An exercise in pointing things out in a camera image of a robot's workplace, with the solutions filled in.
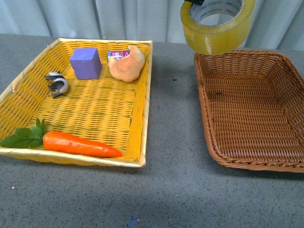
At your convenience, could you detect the yellow tape roll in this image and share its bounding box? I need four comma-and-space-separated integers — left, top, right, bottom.
180, 0, 255, 55

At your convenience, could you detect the yellow wicker basket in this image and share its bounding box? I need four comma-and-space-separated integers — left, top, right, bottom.
0, 38, 153, 168

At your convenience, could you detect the brown wicker basket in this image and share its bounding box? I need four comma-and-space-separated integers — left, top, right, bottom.
194, 50, 304, 173

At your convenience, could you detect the toy croissant bread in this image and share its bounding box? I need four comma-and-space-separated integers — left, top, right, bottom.
108, 45, 145, 82

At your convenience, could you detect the small purple snack packet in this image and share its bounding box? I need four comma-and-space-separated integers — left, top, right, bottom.
107, 49, 130, 62

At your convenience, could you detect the purple foam block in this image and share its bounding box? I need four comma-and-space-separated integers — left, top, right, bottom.
69, 47, 102, 80

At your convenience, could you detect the black white toy animal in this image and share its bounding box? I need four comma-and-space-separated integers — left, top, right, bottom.
45, 72, 68, 98

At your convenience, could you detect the toy orange carrot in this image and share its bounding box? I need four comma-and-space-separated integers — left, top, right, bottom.
0, 119, 122, 158

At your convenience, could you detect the grey pleated curtain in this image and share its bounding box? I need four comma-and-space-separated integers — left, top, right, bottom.
0, 0, 304, 51

